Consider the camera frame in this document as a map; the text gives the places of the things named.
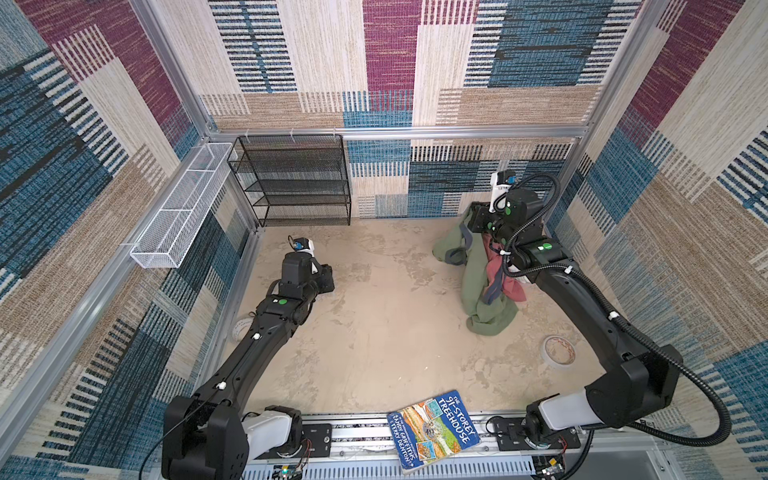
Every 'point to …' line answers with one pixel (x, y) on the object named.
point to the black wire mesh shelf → (295, 179)
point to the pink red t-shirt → (512, 285)
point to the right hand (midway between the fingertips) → (473, 207)
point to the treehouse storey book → (432, 430)
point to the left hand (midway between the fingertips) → (326, 264)
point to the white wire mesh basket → (172, 233)
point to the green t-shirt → (457, 245)
